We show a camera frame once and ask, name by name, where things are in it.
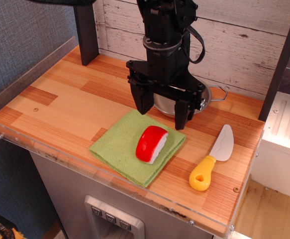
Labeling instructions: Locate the clear acrylic guard rail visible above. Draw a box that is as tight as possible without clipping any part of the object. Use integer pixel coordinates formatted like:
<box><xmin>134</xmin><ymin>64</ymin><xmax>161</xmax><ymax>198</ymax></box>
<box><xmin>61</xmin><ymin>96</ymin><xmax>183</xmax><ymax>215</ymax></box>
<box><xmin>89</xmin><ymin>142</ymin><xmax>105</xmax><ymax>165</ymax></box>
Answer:
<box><xmin>0</xmin><ymin>118</ymin><xmax>236</xmax><ymax>235</ymax></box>

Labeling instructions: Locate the dark shelf post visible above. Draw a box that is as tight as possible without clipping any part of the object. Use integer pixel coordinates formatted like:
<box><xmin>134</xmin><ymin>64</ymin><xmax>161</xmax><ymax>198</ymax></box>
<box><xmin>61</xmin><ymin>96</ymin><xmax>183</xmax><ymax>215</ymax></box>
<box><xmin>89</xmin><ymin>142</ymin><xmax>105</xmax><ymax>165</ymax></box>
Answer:
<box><xmin>73</xmin><ymin>5</ymin><xmax>99</xmax><ymax>66</ymax></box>
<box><xmin>258</xmin><ymin>29</ymin><xmax>290</xmax><ymax>121</ymax></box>

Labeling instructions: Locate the grey toy fridge cabinet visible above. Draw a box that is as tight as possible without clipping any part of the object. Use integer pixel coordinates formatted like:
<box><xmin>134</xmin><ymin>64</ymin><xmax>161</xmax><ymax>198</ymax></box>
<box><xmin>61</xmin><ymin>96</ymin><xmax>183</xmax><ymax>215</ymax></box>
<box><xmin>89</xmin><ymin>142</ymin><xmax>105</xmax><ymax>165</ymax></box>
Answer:
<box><xmin>30</xmin><ymin>153</ymin><xmax>213</xmax><ymax>239</ymax></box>

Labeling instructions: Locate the silver dispenser button panel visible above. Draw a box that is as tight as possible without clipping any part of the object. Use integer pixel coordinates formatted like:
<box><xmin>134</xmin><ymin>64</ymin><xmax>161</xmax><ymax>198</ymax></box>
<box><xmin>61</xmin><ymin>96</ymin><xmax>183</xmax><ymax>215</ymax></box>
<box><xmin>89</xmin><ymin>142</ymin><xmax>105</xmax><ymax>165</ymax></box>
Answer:
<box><xmin>84</xmin><ymin>195</ymin><xmax>145</xmax><ymax>239</ymax></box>

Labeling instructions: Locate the stainless steel bowl with handles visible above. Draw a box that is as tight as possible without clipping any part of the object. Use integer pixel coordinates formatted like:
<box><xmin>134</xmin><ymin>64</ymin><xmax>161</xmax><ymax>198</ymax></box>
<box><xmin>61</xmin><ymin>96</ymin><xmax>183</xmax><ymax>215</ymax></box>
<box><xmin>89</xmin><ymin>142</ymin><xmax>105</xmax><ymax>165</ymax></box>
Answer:
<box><xmin>154</xmin><ymin>81</ymin><xmax>228</xmax><ymax>118</ymax></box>

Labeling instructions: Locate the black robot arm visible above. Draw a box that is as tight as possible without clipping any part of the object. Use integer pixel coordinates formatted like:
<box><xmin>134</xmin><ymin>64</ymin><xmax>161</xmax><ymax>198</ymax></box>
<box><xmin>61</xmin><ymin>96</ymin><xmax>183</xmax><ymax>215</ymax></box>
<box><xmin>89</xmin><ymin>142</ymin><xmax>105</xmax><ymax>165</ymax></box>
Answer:
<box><xmin>126</xmin><ymin>0</ymin><xmax>206</xmax><ymax>130</ymax></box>

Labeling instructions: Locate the white toy sink unit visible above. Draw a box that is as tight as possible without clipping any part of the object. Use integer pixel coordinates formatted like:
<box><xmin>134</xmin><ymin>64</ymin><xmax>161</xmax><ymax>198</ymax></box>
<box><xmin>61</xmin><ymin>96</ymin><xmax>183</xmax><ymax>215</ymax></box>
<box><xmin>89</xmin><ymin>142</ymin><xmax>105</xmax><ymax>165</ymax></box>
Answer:
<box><xmin>251</xmin><ymin>92</ymin><xmax>290</xmax><ymax>196</ymax></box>

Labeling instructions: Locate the dark left shelf post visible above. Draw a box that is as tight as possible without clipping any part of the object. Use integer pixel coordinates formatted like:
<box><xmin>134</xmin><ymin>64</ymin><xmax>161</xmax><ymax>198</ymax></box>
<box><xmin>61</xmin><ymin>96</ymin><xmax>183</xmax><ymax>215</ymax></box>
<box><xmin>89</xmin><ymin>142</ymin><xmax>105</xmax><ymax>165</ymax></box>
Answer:
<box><xmin>73</xmin><ymin>5</ymin><xmax>99</xmax><ymax>66</ymax></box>

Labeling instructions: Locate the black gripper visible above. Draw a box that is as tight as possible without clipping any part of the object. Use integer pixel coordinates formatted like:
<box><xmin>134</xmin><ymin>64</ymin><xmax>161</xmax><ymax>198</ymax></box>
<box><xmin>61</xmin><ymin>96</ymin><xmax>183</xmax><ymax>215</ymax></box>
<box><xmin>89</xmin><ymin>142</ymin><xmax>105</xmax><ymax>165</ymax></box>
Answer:
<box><xmin>126</xmin><ymin>44</ymin><xmax>206</xmax><ymax>130</ymax></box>

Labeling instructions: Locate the red and white toy sushi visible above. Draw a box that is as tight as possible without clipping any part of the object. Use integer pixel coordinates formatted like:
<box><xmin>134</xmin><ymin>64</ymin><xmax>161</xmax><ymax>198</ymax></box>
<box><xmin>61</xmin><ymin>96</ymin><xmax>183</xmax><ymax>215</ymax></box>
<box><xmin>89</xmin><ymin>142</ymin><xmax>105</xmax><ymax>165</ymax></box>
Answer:
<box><xmin>135</xmin><ymin>125</ymin><xmax>169</xmax><ymax>164</ymax></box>

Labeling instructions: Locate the yellow handled toy knife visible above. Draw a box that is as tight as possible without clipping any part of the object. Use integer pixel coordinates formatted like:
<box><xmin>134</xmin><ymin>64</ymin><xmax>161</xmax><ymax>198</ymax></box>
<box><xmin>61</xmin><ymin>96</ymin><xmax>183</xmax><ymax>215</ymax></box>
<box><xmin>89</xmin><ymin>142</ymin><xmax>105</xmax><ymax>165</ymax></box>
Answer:
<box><xmin>189</xmin><ymin>124</ymin><xmax>234</xmax><ymax>191</ymax></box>

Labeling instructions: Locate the dark right shelf post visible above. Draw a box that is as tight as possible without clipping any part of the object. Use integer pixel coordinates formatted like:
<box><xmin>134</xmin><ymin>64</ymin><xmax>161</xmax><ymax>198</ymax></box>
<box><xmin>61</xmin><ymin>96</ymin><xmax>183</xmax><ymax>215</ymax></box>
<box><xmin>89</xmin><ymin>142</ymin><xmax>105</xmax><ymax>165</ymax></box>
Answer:
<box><xmin>258</xmin><ymin>29</ymin><xmax>290</xmax><ymax>121</ymax></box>

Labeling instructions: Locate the green folded towel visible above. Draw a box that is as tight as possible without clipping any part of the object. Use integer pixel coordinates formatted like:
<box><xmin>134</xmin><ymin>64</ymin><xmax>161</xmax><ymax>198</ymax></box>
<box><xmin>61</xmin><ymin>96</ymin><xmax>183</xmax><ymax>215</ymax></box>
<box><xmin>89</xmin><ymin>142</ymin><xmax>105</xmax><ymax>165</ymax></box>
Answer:
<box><xmin>89</xmin><ymin>110</ymin><xmax>186</xmax><ymax>188</ymax></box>

